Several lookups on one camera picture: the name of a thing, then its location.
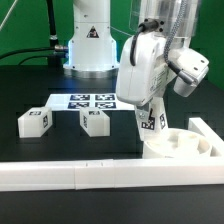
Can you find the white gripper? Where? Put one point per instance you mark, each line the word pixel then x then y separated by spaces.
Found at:
pixel 138 84

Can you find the white round stool seat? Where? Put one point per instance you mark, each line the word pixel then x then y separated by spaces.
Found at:
pixel 177 143

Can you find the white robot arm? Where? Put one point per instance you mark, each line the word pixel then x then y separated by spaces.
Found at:
pixel 92 52

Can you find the white sheet with tags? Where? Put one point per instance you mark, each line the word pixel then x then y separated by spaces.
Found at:
pixel 73 102

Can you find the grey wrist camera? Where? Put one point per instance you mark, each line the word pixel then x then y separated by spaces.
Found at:
pixel 194 67

